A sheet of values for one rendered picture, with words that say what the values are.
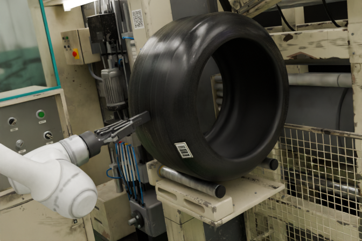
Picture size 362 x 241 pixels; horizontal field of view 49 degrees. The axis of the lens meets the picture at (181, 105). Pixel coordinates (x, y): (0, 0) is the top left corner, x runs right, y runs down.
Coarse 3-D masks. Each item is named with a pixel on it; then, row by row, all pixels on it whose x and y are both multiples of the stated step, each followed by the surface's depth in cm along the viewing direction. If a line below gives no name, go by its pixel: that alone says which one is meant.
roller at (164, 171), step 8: (160, 168) 158; (168, 168) 155; (168, 176) 154; (176, 176) 149; (184, 176) 146; (192, 176) 144; (184, 184) 146; (192, 184) 141; (200, 184) 138; (208, 184) 136; (216, 184) 134; (208, 192) 135; (216, 192) 132; (224, 192) 133
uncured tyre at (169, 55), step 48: (144, 48) 136; (192, 48) 121; (240, 48) 162; (144, 96) 127; (192, 96) 120; (240, 96) 171; (288, 96) 150; (144, 144) 138; (192, 144) 123; (240, 144) 162
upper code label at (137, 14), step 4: (132, 12) 160; (136, 12) 157; (140, 12) 155; (136, 16) 158; (140, 16) 156; (136, 20) 158; (140, 20) 156; (136, 24) 159; (140, 24) 157; (136, 28) 160; (140, 28) 158
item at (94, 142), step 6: (84, 132) 114; (90, 132) 113; (84, 138) 111; (90, 138) 112; (96, 138) 112; (102, 138) 113; (90, 144) 111; (96, 144) 112; (102, 144) 113; (90, 150) 111; (96, 150) 113; (90, 156) 112
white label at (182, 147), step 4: (176, 144) 122; (180, 144) 121; (184, 144) 121; (180, 148) 122; (184, 148) 122; (188, 148) 121; (180, 152) 123; (184, 152) 123; (188, 152) 122; (184, 156) 124; (188, 156) 123; (192, 156) 123
